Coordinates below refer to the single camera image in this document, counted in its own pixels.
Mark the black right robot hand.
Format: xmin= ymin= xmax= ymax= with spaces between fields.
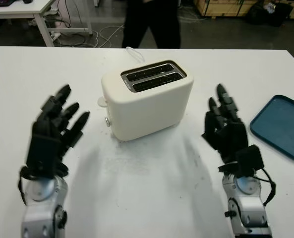
xmin=201 ymin=83 xmax=249 ymax=166

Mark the white toaster power cable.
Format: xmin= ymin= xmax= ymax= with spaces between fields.
xmin=125 ymin=46 xmax=145 ymax=62

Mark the person in black trousers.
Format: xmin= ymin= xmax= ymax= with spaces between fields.
xmin=123 ymin=0 xmax=182 ymax=49

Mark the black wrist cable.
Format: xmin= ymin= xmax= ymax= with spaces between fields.
xmin=17 ymin=163 xmax=69 ymax=206
xmin=254 ymin=168 xmax=278 ymax=206

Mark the black bag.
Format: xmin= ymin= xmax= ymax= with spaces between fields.
xmin=247 ymin=0 xmax=294 ymax=27

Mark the white two-slot toaster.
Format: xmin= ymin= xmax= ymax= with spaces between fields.
xmin=96 ymin=59 xmax=195 ymax=142

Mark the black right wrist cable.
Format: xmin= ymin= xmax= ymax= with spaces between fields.
xmin=254 ymin=168 xmax=278 ymax=206

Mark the blue plastic tray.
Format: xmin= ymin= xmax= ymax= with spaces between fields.
xmin=249 ymin=94 xmax=294 ymax=163

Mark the white floor cable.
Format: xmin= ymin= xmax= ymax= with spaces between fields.
xmin=94 ymin=23 xmax=125 ymax=48

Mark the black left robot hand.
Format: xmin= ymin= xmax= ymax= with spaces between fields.
xmin=32 ymin=84 xmax=91 ymax=161

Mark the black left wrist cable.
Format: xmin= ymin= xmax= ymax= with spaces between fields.
xmin=17 ymin=163 xmax=69 ymax=206

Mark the white office desk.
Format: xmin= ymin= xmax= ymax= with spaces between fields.
xmin=0 ymin=0 xmax=94 ymax=48

